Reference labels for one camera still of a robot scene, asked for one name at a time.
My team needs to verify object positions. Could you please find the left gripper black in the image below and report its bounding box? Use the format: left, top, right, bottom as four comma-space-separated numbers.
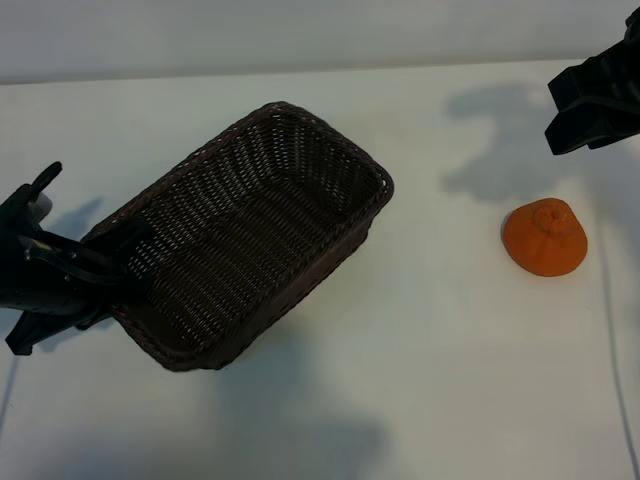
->
0, 183, 155, 357

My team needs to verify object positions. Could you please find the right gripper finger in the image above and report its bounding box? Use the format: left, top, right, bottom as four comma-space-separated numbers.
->
547, 42, 640, 119
543, 102, 640, 157

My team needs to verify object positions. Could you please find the orange fruit with knob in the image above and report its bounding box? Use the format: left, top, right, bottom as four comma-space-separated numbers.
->
502, 197, 589, 277

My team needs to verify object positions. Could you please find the dark brown wicker basket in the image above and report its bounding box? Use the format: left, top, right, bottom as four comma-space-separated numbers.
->
79, 101, 396, 372

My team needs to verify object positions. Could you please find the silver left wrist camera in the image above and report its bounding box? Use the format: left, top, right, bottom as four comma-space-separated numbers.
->
24, 192, 55, 224

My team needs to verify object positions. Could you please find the braided black cable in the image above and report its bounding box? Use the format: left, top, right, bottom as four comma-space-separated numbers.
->
27, 161, 64, 194

